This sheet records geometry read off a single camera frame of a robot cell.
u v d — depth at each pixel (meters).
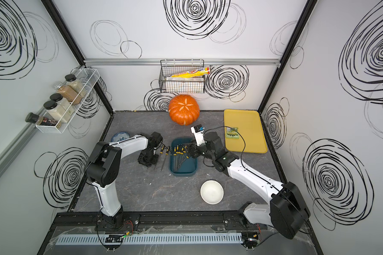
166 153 0.97
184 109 1.04
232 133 1.06
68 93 0.72
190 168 0.91
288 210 0.40
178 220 0.75
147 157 0.80
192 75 0.88
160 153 0.97
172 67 0.94
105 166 0.51
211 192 0.82
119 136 1.02
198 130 0.68
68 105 0.71
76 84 0.75
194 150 0.69
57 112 0.65
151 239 0.96
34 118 0.60
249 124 1.16
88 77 0.93
